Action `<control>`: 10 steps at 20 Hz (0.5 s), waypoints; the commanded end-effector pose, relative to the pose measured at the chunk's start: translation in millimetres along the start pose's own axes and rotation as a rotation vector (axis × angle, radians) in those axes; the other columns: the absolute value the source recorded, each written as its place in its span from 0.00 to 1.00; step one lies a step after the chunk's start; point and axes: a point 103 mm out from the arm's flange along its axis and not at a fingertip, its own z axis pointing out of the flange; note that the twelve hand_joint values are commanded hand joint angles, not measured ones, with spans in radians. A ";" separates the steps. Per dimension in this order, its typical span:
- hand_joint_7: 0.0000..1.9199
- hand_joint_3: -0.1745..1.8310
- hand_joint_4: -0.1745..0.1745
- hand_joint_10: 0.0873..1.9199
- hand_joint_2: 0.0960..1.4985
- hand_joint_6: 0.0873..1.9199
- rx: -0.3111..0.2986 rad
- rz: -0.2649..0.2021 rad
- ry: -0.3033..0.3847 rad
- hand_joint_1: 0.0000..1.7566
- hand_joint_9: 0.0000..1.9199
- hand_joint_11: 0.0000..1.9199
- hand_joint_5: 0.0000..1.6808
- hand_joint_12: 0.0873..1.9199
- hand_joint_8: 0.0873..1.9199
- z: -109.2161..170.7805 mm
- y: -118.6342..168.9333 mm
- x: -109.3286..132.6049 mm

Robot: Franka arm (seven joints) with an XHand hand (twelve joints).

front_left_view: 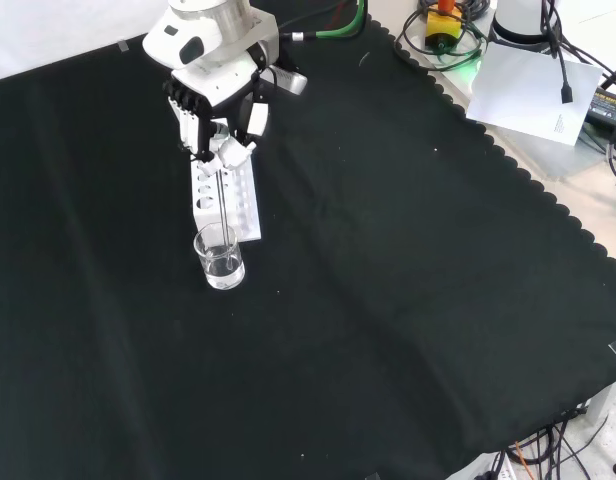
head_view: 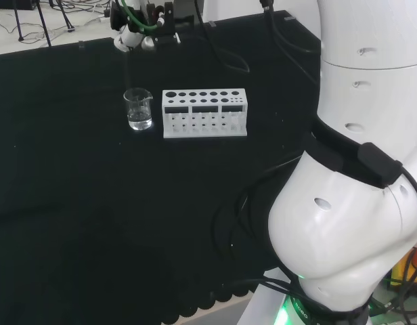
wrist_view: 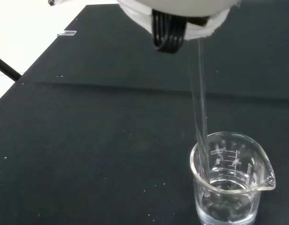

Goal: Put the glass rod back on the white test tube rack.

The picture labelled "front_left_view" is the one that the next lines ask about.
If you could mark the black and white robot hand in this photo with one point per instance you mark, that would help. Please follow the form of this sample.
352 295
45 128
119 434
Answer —
215 85

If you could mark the clear glass rod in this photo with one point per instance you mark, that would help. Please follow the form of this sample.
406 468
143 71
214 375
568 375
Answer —
222 210

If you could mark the white test tube rack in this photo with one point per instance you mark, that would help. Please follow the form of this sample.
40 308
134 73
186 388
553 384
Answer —
245 210

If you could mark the small clear glass beaker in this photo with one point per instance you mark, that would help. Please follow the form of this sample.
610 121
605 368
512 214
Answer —
223 275

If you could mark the yellow stop button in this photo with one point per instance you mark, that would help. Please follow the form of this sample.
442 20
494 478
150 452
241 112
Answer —
443 25

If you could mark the black bench cloth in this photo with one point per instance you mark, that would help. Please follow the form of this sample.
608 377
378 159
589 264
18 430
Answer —
388 300

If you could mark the white paper sheet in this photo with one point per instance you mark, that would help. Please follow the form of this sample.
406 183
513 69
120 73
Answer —
528 90

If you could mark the pale board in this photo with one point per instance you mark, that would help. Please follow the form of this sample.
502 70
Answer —
563 157

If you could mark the black power adapter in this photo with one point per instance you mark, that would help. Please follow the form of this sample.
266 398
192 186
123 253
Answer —
608 107

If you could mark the white power strip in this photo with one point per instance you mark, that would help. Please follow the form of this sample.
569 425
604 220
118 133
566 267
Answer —
502 467

